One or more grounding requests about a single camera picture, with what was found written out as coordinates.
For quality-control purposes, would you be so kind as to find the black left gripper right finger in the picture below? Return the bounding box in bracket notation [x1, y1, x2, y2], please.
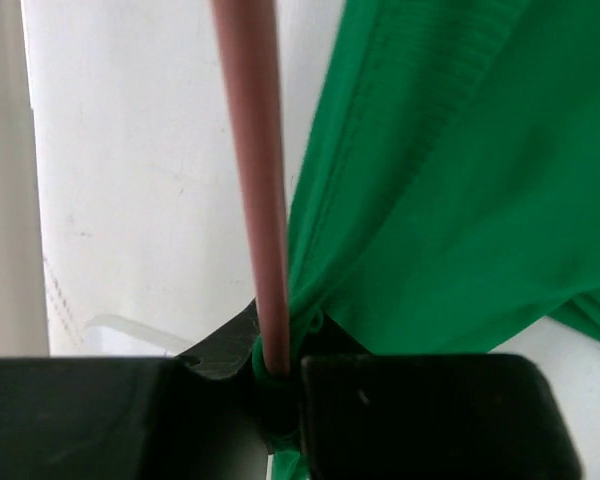
[301, 354, 583, 479]

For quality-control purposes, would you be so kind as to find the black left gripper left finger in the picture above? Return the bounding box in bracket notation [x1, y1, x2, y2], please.
[0, 306, 268, 479]

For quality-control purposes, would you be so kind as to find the green t-shirt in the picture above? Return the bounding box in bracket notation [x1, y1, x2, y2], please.
[253, 1, 600, 479]

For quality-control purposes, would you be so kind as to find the pink wire hanger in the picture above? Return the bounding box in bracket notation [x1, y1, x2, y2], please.
[211, 0, 291, 377]

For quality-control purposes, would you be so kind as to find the white metal clothes rack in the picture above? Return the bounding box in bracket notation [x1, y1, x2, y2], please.
[83, 315, 193, 357]

